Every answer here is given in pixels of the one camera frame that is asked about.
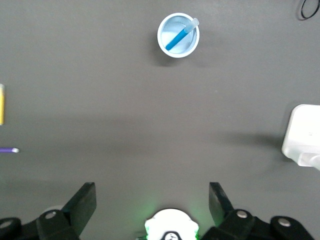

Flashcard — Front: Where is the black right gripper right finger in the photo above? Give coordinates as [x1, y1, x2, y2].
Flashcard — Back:
[201, 182, 259, 240]

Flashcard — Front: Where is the yellow marker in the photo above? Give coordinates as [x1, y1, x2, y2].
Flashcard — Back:
[0, 83, 6, 126]

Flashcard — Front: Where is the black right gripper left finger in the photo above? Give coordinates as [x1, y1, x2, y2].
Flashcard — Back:
[35, 182, 97, 240]

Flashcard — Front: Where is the blue marker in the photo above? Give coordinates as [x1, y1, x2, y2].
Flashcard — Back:
[165, 17, 200, 51]

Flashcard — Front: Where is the white stand with base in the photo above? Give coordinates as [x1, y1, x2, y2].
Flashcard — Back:
[280, 103, 320, 172]

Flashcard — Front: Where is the light blue plastic cup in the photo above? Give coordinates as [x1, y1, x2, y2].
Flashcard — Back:
[156, 12, 201, 59]

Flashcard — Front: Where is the thin black loose cable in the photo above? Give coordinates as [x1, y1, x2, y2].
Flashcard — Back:
[296, 0, 320, 22]

